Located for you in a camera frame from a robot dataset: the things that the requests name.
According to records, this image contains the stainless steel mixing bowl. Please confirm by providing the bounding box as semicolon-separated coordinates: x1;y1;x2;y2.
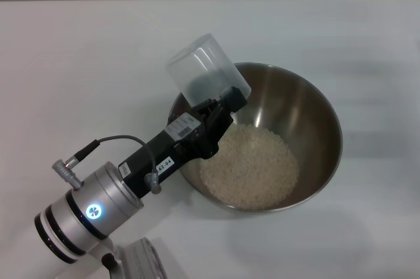
169;61;344;214

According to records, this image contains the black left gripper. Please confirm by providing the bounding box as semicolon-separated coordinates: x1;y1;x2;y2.
117;74;249;200

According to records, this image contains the grey ribbed wrist camera box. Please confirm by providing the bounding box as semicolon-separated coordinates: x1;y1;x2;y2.
113;238;171;279

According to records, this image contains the white rice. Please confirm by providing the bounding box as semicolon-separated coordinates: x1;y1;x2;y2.
199;123;300;211

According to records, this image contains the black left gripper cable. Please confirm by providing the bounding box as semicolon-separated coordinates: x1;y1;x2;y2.
51;134;163;194

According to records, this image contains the clear plastic measuring cup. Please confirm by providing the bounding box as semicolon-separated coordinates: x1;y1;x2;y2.
165;33;252;111

